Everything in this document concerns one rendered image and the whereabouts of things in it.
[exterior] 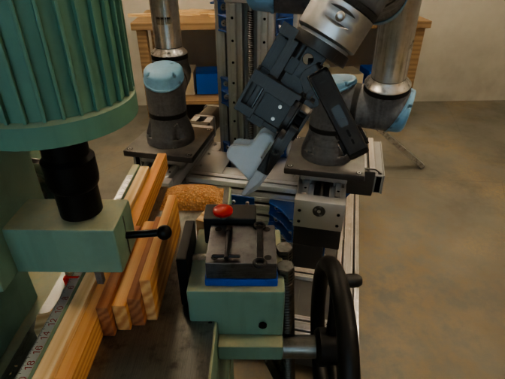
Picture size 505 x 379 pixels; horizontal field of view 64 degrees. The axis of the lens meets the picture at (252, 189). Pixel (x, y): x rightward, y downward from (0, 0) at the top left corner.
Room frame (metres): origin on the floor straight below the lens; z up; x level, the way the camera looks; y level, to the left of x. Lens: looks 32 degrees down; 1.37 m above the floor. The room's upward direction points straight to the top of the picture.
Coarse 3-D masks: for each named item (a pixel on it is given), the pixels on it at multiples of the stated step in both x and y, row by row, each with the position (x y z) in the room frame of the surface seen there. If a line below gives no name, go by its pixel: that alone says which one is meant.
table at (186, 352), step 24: (192, 216) 0.64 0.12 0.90; (168, 288) 0.45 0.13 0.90; (168, 312) 0.40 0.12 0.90; (120, 336) 0.36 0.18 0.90; (144, 336) 0.36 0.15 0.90; (168, 336) 0.36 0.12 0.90; (192, 336) 0.36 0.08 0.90; (216, 336) 0.37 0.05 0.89; (240, 336) 0.39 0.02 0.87; (264, 336) 0.39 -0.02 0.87; (96, 360) 0.32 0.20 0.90; (120, 360) 0.32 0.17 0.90; (144, 360) 0.32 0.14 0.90; (168, 360) 0.32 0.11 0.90; (192, 360) 0.32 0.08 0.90; (216, 360) 0.36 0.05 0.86
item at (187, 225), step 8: (184, 224) 0.49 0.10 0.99; (192, 224) 0.49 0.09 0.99; (184, 232) 0.47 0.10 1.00; (192, 232) 0.48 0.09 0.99; (184, 240) 0.45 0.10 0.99; (192, 240) 0.47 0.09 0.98; (184, 248) 0.44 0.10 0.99; (192, 248) 0.46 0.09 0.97; (184, 256) 0.42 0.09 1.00; (192, 256) 0.46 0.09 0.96; (200, 256) 0.46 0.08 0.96; (184, 264) 0.41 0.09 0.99; (184, 272) 0.41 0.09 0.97; (184, 280) 0.41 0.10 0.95; (184, 288) 0.41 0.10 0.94; (184, 296) 0.41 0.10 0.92; (184, 304) 0.41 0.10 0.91
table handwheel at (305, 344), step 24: (336, 264) 0.45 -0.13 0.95; (312, 288) 0.54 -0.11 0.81; (336, 288) 0.40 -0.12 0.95; (312, 312) 0.53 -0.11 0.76; (336, 312) 0.37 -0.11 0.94; (288, 336) 0.42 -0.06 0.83; (312, 336) 0.42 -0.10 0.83; (336, 336) 0.41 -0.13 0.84; (312, 360) 0.47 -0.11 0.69; (336, 360) 0.38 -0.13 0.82
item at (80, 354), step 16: (160, 160) 0.80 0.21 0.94; (160, 176) 0.76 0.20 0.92; (144, 192) 0.67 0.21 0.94; (144, 208) 0.62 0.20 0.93; (96, 288) 0.41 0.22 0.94; (96, 304) 0.38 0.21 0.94; (80, 320) 0.36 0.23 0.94; (96, 320) 0.36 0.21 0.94; (80, 336) 0.33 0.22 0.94; (96, 336) 0.35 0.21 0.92; (80, 352) 0.31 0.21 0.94; (96, 352) 0.34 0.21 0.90; (64, 368) 0.29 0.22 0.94; (80, 368) 0.30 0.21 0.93
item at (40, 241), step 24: (24, 216) 0.41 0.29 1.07; (48, 216) 0.41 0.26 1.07; (96, 216) 0.41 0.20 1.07; (120, 216) 0.41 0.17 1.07; (24, 240) 0.38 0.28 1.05; (48, 240) 0.38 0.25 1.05; (72, 240) 0.38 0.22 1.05; (96, 240) 0.38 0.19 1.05; (120, 240) 0.39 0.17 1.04; (24, 264) 0.38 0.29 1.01; (48, 264) 0.38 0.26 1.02; (72, 264) 0.38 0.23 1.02; (96, 264) 0.38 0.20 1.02; (120, 264) 0.38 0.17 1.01
